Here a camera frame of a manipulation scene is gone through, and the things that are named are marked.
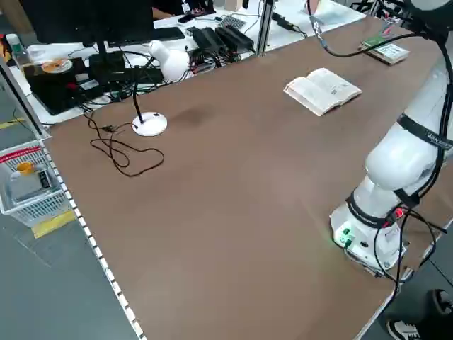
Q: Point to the black computer monitor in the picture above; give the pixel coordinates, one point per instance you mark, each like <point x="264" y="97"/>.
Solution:
<point x="92" y="17"/>

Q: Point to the person's shoe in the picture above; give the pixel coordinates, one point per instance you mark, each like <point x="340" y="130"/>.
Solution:
<point x="403" y="329"/>

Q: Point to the yellow capped plastic bottle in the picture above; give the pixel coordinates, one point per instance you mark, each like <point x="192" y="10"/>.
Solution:
<point x="24" y="167"/>

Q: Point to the black docking box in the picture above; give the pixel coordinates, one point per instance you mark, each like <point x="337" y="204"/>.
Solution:
<point x="141" y="75"/>

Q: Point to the white desk lamp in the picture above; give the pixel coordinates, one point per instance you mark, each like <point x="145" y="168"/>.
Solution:
<point x="150" y="124"/>

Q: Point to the small grey keyboard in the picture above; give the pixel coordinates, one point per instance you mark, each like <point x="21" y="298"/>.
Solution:
<point x="231" y="22"/>

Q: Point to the white paperback book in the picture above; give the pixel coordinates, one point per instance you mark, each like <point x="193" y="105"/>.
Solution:
<point x="322" y="90"/>

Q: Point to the clear plastic bottle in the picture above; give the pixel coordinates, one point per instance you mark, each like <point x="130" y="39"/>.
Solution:
<point x="17" y="51"/>

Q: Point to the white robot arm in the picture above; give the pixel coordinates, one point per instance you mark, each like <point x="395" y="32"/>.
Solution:
<point x="400" y="163"/>

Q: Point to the black chair caster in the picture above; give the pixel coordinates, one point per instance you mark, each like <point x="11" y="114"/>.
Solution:
<point x="442" y="302"/>

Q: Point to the green and white book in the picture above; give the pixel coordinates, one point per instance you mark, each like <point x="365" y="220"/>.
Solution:
<point x="391" y="50"/>

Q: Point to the black power supply box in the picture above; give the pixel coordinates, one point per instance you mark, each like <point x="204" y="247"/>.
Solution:
<point x="235" y="37"/>
<point x="209" y="39"/>

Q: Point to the black power adapter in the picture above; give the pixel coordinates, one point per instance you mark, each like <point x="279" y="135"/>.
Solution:
<point x="283" y="21"/>

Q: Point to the black storage box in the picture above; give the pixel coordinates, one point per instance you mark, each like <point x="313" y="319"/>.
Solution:
<point x="53" y="92"/>

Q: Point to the white plastic basket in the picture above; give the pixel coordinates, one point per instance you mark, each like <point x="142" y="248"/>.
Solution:
<point x="39" y="205"/>

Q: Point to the aluminium frame post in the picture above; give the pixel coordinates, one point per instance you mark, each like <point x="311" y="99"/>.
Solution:
<point x="265" y="25"/>
<point x="21" y="99"/>

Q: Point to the black keyboard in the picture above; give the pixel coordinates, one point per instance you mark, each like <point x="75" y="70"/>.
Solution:
<point x="170" y="33"/>

